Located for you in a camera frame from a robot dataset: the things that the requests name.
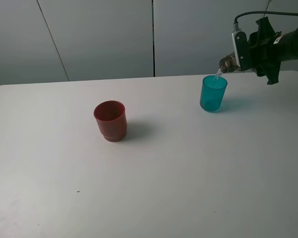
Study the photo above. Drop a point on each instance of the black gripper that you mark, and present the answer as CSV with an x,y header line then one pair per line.
x,y
260,43

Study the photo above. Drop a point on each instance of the smoky transparent water bottle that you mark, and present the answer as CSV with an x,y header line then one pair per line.
x,y
228,64

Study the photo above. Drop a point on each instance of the teal transparent plastic cup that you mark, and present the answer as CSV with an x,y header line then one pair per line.
x,y
212,92

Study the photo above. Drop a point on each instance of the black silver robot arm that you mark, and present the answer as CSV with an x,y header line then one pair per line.
x,y
285,47

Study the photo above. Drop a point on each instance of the red plastic cup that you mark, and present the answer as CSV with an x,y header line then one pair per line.
x,y
111,119

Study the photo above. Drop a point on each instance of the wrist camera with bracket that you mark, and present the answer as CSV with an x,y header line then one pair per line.
x,y
242,51

